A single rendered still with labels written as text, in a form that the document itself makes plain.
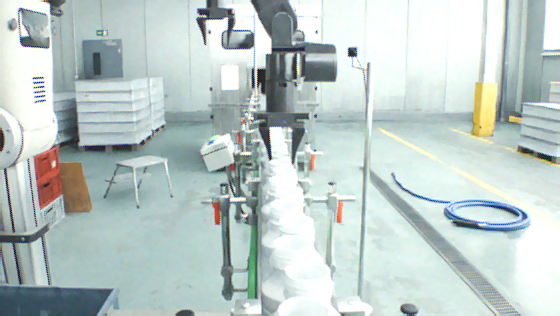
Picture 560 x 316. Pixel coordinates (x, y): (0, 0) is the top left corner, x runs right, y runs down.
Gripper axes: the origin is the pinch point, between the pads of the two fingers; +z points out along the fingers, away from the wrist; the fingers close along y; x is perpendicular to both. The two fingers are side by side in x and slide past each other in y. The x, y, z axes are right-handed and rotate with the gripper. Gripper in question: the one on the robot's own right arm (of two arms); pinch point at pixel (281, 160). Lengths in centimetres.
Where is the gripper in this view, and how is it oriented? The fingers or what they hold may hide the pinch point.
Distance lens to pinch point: 80.9
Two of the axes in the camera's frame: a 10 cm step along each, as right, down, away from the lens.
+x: -0.4, -2.0, 9.8
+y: 10.0, -0.1, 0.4
